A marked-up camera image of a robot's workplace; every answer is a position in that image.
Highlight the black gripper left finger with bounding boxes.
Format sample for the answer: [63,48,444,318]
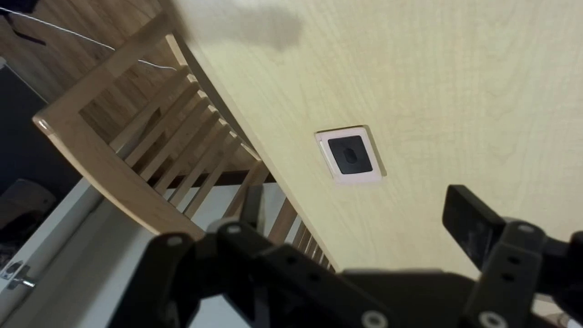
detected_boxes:
[107,185,389,328]

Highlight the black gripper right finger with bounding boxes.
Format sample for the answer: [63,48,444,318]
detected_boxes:
[442,183,583,328]

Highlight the right wooden chair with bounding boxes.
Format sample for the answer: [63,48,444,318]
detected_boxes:
[30,10,334,271]

